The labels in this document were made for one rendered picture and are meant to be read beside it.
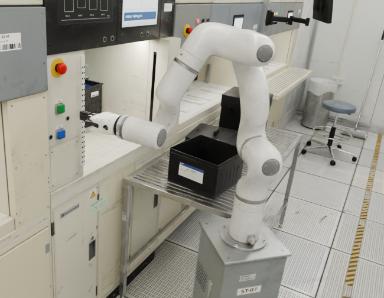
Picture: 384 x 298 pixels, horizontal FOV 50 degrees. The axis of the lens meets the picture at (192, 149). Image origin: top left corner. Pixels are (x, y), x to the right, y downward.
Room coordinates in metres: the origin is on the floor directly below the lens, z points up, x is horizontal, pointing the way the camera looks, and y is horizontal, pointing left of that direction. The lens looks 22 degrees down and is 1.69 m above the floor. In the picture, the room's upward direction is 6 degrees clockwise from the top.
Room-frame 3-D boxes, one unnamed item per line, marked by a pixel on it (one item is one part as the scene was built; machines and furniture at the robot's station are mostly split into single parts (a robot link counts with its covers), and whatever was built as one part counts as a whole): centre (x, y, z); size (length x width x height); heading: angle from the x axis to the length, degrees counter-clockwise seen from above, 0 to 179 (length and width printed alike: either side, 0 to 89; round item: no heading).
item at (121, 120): (1.31, 0.24, 1.20); 0.09 x 0.03 x 0.08; 156
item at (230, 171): (1.86, -0.08, 0.85); 0.28 x 0.28 x 0.17; 58
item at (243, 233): (1.40, -0.24, 0.85); 0.19 x 0.19 x 0.18
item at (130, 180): (2.26, -0.22, 0.38); 1.30 x 0.60 x 0.76; 156
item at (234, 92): (2.71, -0.33, 0.89); 0.29 x 0.29 x 0.25; 70
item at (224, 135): (2.27, -0.13, 0.83); 0.29 x 0.29 x 0.13; 73
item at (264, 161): (1.37, -0.25, 1.07); 0.19 x 0.12 x 0.24; 15
